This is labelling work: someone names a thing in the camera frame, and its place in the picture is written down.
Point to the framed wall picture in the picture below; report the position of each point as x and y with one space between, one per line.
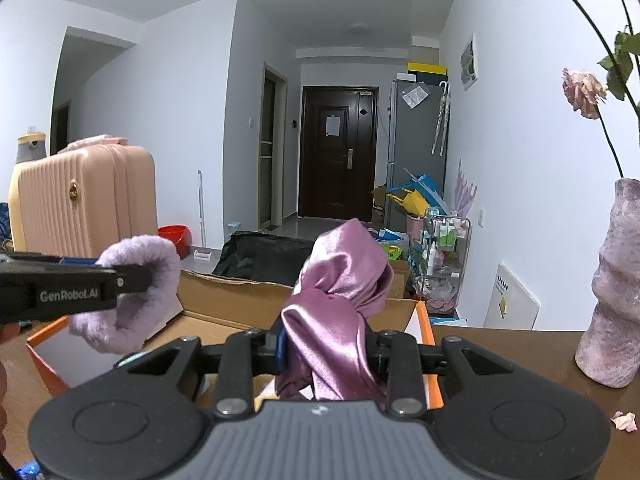
469 62

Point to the pile of blue yellow bags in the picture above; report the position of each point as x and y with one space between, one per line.
415 197

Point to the yellow box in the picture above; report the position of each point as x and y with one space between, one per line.
427 69

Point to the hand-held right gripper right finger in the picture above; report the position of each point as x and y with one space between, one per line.
380 355

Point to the purple fluffy towel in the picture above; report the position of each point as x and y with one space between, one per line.
150 310

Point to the orange cardboard box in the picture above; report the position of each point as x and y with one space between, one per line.
225 305

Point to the green plastic bag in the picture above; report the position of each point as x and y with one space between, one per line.
392 250

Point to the ceiling lamp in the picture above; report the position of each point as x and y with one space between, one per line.
359 29

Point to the small white bin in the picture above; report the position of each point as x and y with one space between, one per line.
234 227

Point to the red bucket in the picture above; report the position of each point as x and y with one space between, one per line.
174 240

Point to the interior door frame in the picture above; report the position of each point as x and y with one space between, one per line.
272 160

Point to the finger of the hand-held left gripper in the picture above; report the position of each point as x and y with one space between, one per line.
75 261
132 279

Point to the purple satin scrunchie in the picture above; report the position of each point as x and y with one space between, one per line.
335 320

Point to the purple textured vase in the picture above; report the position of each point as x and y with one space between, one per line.
615 285

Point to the white board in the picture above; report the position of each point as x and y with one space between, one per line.
510 300

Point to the grey refrigerator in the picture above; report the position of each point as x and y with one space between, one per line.
415 135

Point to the white paper notice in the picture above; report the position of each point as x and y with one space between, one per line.
333 126

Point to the pink folded cloth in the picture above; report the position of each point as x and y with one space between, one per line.
95 142

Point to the black cloth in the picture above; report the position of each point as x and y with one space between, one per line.
260 257

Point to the fallen pink petal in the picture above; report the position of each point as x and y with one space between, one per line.
624 421

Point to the white mop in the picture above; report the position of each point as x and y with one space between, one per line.
201 210

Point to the dark wooden door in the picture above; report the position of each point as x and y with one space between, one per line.
340 175

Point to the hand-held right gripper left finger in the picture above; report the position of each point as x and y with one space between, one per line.
282 350

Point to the pink basket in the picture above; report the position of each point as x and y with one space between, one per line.
415 225

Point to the pink ribbed suitcase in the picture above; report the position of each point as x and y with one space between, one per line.
85 200

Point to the bouquet of dried pink roses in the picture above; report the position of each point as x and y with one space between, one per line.
582 90

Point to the clear plastic bag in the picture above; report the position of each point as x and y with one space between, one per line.
416 95

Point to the purple paper decoration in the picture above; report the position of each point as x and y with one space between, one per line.
465 190

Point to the small cardboard box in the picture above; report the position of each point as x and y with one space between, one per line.
398 280

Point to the brown cardboard box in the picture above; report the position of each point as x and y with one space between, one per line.
379 205

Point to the folded white umbrella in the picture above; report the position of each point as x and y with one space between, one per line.
441 120

